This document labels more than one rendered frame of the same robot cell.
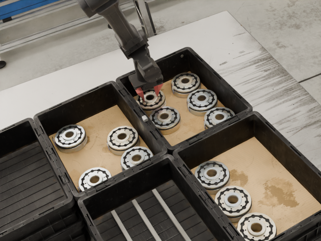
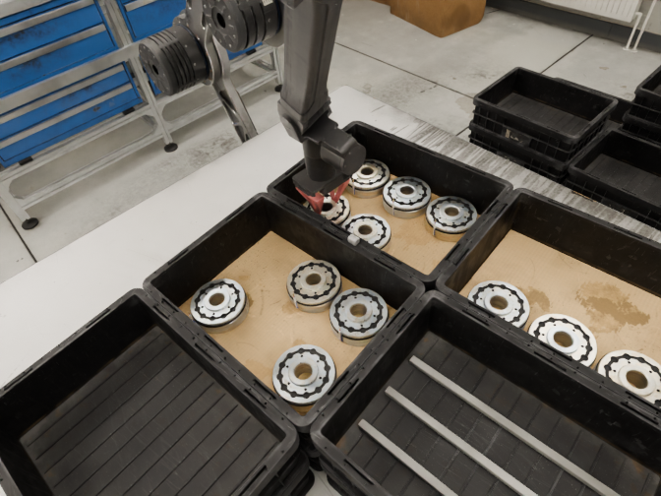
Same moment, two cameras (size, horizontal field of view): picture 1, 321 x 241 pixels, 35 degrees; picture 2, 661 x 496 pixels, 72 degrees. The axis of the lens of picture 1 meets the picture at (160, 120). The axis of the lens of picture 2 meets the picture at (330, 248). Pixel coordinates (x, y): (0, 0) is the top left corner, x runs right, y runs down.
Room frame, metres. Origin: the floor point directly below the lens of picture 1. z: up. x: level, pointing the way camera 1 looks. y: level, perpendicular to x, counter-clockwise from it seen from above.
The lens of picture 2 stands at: (0.64, 0.29, 1.53)
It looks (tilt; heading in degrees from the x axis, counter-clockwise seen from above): 49 degrees down; 338
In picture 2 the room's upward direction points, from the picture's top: 8 degrees counter-clockwise
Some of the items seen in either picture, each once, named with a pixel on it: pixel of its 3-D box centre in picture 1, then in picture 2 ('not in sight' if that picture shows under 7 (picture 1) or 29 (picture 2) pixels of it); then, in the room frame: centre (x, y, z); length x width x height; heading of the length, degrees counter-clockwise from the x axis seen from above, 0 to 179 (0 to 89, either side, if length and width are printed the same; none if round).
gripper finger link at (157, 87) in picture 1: (151, 86); (328, 188); (1.29, 0.01, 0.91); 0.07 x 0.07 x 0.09; 14
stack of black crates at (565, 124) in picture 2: not in sight; (528, 150); (1.61, -1.00, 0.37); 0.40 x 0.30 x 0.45; 15
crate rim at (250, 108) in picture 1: (180, 95); (386, 191); (1.21, -0.08, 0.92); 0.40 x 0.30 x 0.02; 21
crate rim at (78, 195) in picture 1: (97, 135); (279, 288); (1.10, 0.20, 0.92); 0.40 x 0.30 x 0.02; 21
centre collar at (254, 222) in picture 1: (256, 227); (636, 380); (0.71, -0.19, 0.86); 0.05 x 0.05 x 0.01
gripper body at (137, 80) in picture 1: (144, 71); (320, 164); (1.28, 0.02, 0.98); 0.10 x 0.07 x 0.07; 104
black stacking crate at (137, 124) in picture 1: (101, 146); (284, 305); (1.10, 0.20, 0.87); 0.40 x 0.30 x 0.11; 21
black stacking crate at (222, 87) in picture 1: (182, 106); (386, 209); (1.21, -0.08, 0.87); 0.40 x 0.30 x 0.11; 21
